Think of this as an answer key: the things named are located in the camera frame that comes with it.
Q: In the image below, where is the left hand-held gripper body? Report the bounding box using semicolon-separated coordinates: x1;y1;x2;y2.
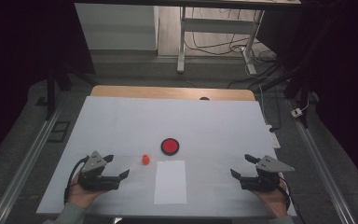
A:
77;150;121;191

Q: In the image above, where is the black floor socket cover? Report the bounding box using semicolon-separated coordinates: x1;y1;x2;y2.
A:
48;120;72;144

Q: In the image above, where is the black floor cable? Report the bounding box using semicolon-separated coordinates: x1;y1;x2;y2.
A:
227;60;281;90

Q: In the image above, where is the white cabinet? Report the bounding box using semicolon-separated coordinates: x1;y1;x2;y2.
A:
74;3;159;51

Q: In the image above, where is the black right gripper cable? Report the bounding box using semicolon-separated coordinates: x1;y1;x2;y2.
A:
279;176;294;211

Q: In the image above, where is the white paper sheet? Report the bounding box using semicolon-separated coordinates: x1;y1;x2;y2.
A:
153;160;188;205

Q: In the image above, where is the metal floor rail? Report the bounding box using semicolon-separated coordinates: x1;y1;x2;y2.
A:
0;92;68;224
287;99;357;224

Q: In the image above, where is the black stand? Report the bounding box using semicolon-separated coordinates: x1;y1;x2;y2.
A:
45;62;97;120
255;18;324;129

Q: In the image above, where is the white power strip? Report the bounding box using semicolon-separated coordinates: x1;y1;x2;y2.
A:
265;124;282;149

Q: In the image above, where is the round red ink pad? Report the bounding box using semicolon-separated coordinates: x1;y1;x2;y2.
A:
159;137;181;157

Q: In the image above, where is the person's right hand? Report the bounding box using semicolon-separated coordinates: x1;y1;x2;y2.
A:
251;177;290;218

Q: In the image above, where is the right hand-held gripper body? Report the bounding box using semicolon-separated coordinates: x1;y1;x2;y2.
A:
241;154;296;192

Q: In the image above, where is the white adapter with cable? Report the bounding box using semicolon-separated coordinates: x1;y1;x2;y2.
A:
291;98;310;119

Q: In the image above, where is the person's left hand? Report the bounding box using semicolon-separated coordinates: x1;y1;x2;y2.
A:
67;181;106;209

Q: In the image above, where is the dark curtain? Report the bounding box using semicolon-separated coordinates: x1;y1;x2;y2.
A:
0;0;96;169
255;0;358;194

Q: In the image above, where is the white table cover sheet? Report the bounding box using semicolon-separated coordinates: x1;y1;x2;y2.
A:
35;95;297;217

